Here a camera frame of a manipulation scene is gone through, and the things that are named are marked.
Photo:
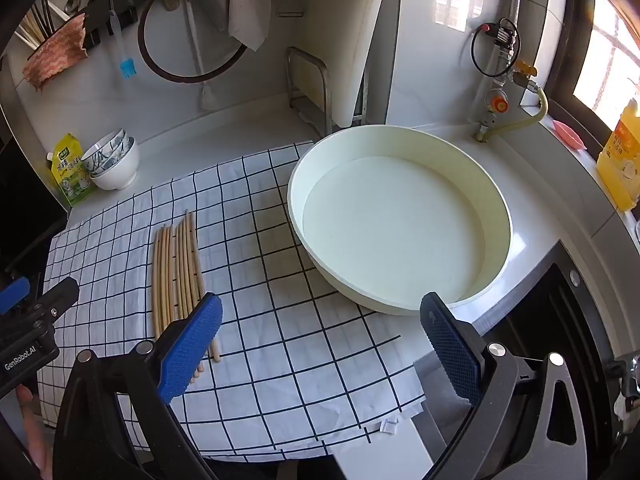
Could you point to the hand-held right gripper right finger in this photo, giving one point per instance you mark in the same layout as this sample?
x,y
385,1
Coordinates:
x,y
452,350

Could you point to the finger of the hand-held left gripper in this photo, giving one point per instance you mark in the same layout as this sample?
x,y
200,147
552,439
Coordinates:
x,y
12,292
57,295

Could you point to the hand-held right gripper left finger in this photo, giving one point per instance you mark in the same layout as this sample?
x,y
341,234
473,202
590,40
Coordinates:
x,y
192,345

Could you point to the pile of wooden chopsticks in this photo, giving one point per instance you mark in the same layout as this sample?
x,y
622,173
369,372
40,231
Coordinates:
x,y
172,270

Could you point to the white round basin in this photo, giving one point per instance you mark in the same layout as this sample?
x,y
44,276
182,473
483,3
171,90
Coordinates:
x,y
390,225

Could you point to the person's left hand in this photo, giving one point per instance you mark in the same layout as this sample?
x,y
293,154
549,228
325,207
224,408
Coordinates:
x,y
32,430

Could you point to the black checked white cloth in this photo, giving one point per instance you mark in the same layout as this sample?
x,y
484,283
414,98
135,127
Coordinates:
x,y
280,350

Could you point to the black gas stove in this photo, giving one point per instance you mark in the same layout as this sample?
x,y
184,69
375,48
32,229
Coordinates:
x,y
550,320

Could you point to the yellow green pouch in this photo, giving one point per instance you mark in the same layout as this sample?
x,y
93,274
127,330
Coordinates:
x,y
70,172

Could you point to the white ceramic bowl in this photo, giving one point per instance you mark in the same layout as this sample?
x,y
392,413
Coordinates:
x,y
120,172

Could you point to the blue patterned bowl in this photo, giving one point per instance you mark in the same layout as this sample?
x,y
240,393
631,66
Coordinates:
x,y
102,152

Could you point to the shiny metal object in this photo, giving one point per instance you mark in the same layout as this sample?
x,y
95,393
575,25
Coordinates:
x,y
631,380

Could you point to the blue silicone brush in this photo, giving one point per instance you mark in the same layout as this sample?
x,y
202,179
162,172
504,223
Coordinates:
x,y
127,67

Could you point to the pink patterned cloth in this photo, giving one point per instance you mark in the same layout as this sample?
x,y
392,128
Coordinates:
x,y
55,55

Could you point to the pink plastic dish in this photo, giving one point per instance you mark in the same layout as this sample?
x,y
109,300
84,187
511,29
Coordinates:
x,y
570,135

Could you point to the orange gas regulator knob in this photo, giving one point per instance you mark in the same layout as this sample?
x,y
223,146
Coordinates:
x,y
500,105

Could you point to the yellow oil bottle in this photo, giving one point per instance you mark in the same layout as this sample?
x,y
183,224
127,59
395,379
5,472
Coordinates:
x,y
622,160

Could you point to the dark chopsticks in holder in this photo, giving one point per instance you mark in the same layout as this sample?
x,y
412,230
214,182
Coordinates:
x,y
42,17

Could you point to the metal spoon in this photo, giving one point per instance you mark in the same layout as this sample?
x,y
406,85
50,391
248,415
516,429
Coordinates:
x,y
72,5

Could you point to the metal cutting board rack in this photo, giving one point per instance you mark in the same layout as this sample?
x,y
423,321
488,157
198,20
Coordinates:
x,y
322,85

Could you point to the wooden spatula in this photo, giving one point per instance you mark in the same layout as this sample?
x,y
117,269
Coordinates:
x,y
167,2

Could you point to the white cutting board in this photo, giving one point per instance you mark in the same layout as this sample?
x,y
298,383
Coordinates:
x,y
362,35

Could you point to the dark-framed window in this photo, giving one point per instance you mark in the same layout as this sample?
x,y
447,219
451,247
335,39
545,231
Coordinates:
x,y
607,60

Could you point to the grey hanging rag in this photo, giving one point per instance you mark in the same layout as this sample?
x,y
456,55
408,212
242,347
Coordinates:
x,y
247,5

